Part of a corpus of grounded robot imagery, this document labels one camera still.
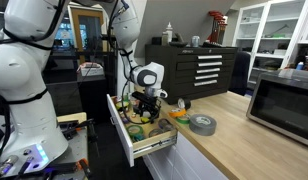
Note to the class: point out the black clamp tools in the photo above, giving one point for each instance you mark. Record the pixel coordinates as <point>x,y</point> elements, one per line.
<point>70,128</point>

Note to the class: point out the green tape roll on counter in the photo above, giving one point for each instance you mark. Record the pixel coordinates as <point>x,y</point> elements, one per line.
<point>185,119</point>

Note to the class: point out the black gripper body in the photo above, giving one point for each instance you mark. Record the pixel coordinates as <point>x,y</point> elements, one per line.
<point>147,104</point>

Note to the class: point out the orange tape roll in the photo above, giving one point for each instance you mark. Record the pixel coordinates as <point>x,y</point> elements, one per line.
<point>177,112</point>

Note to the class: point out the yellow black tape roll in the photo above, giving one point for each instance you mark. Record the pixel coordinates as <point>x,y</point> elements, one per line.
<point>122,105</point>

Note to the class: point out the black tool chest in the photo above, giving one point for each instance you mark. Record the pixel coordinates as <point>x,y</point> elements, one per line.
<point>193,72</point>

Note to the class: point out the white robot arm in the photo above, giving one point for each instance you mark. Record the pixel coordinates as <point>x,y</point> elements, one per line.
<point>27,40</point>

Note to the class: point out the black microwave oven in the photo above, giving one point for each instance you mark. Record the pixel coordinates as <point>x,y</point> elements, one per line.
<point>280,102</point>

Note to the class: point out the grey duct tape roll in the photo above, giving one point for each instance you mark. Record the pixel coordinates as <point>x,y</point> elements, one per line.
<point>202,124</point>

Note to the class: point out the teal tape roll in drawer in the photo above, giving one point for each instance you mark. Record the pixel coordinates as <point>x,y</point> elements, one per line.
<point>136,133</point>

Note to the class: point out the white shelving unit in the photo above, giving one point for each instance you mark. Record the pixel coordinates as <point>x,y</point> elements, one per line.
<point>269,32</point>

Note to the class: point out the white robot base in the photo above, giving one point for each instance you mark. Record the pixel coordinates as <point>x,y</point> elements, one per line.
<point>31,132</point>

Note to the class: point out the white drawer cabinet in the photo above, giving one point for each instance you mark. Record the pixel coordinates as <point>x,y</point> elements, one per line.
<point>182,161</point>

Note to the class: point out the open wooden drawer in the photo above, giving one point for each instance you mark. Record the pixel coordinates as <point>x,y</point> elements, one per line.
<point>155,137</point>

